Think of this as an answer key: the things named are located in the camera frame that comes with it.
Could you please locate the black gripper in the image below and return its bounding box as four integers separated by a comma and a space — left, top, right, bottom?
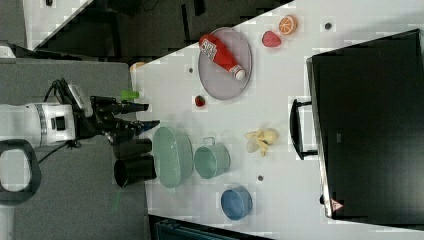
74, 96, 160, 145

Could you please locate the peeled toy banana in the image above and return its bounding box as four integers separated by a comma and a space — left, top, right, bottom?
244, 128, 279, 157

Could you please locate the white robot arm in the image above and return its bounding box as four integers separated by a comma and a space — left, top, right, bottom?
1, 96, 159, 207

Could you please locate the black toaster oven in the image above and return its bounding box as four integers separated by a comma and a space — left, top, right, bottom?
290, 29, 424, 230

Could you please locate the bright green toy vegetable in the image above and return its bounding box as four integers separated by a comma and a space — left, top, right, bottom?
120, 90, 140, 101

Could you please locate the large black cup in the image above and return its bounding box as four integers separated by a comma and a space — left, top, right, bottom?
114, 154, 157, 187

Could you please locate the green oval colander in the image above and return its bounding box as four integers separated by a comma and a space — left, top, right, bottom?
153, 127, 194, 189

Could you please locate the small red toy strawberry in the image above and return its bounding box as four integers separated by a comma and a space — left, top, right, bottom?
195, 95, 206, 107

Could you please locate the grey round plate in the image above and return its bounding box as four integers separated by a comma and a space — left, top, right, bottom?
198, 28, 252, 100

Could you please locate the red ketchup bottle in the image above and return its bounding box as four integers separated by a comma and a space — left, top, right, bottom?
199, 34, 246, 80

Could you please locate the large toy strawberry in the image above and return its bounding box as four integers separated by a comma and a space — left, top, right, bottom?
262, 31, 281, 48

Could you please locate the toy orange half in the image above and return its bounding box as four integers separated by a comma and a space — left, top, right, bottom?
279, 15, 298, 35

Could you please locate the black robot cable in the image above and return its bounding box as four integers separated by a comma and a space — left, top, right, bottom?
37, 78, 83, 164

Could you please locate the green cup with handle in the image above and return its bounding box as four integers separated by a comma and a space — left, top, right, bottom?
194, 137, 231, 179

